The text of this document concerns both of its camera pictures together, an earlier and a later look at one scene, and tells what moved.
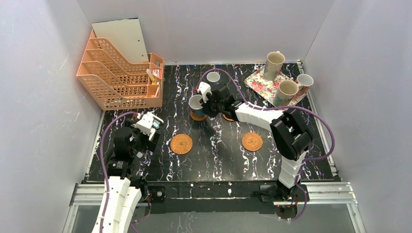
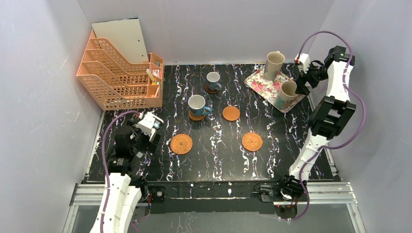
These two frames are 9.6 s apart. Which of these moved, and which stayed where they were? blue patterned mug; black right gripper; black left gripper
Moved: black right gripper
Stayed: blue patterned mug; black left gripper
